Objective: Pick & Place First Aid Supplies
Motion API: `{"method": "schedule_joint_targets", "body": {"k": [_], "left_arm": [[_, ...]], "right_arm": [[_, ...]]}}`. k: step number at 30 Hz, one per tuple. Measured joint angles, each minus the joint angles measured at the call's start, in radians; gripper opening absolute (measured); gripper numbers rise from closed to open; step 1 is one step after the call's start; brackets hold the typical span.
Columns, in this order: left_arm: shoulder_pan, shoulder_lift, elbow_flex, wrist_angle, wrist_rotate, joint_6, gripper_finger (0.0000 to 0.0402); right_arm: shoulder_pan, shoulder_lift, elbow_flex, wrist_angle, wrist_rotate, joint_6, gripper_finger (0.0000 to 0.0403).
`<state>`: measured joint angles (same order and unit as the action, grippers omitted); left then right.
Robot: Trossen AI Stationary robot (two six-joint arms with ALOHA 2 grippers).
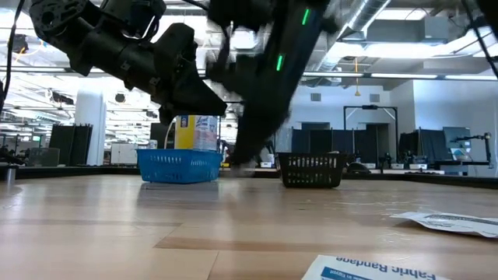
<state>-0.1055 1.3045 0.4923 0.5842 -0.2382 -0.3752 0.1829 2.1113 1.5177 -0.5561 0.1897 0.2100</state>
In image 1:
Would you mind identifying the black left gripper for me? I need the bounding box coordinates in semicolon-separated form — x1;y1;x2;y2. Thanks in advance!
69;22;228;126

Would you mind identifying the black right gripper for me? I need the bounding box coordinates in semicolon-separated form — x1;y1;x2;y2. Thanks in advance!
205;50;309;166

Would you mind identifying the black plastic basket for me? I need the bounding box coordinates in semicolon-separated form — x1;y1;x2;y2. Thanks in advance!
276;151;347;189

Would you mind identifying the blue plastic basket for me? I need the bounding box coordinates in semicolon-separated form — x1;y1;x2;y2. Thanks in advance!
136;149;223;184

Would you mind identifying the white Lysol wipes canister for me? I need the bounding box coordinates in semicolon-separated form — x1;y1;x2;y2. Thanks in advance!
174;114;219;152

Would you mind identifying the white cabinet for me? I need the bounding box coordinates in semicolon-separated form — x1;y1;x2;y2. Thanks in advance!
110;142;139;166

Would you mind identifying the black partition panel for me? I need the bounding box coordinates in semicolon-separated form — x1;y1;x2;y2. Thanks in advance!
48;124;93;166

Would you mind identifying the ceiling light strip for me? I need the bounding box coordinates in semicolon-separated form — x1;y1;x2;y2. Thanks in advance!
369;72;439;80

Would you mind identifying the blue-striped fabric bandage packet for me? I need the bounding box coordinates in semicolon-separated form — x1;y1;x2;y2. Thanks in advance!
301;254;452;280

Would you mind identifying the computer monitor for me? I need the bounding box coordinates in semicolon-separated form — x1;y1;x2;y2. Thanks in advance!
442;126;472;151

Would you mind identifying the white BZK antiseptic towelette packet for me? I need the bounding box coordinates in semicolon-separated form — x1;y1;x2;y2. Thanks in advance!
391;211;498;239

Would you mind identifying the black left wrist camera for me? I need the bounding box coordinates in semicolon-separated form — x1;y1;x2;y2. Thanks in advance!
100;0;167;40

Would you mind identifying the black station frame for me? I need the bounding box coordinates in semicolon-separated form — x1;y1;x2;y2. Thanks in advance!
343;103;399;156

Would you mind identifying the black aluminium table frame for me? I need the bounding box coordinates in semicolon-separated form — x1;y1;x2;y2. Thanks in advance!
0;164;498;191

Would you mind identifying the silver ventilation duct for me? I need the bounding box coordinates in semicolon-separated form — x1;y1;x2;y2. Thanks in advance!
310;0;392;77

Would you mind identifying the black overhead camera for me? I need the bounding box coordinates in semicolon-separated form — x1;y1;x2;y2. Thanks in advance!
9;33;29;54

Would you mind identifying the thin black hanging cable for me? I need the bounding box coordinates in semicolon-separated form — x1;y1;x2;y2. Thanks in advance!
0;0;26;114

